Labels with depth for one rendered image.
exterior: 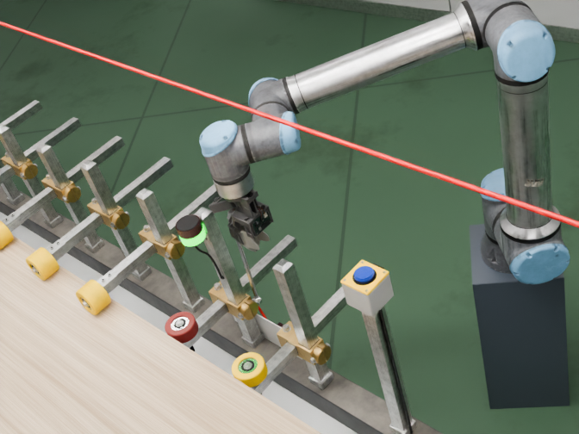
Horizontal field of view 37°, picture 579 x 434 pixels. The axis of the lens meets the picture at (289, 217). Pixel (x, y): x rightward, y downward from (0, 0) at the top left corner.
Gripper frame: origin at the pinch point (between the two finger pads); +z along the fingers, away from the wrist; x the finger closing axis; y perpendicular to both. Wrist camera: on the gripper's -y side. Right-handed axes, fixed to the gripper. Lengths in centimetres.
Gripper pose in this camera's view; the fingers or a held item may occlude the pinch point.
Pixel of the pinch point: (252, 245)
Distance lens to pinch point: 215.4
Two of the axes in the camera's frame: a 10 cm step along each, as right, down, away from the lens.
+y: 7.2, 3.2, -6.2
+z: 2.3, 7.3, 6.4
